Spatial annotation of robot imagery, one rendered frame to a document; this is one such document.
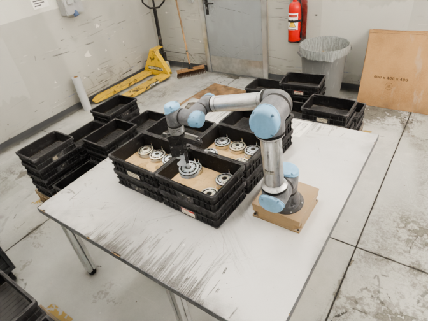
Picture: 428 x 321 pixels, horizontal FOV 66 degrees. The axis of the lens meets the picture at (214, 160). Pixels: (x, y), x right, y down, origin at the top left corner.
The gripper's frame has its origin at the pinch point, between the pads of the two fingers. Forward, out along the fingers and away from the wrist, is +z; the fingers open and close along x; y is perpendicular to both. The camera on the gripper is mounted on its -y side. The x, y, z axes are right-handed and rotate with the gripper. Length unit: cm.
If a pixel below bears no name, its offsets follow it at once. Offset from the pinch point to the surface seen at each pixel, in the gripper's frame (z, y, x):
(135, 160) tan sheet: 16, 33, -38
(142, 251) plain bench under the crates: 29.1, 31.3, 24.9
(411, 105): 92, -253, -154
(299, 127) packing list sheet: 29, -84, -59
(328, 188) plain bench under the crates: 29, -75, 9
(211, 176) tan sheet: 16.2, -11.4, -6.4
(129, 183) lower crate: 25, 38, -27
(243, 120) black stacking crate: 16, -44, -61
